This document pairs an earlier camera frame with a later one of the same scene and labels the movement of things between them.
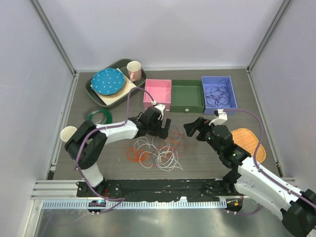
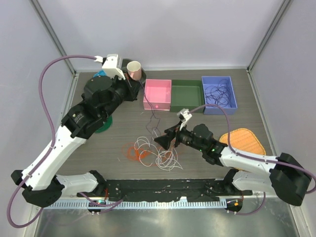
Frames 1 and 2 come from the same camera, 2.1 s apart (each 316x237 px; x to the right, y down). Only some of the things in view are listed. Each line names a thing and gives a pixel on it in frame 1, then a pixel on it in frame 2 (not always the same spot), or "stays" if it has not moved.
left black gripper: (161, 132) -> (133, 87)
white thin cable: (157, 152) stays
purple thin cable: (219, 97) stays
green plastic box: (187, 96) stays
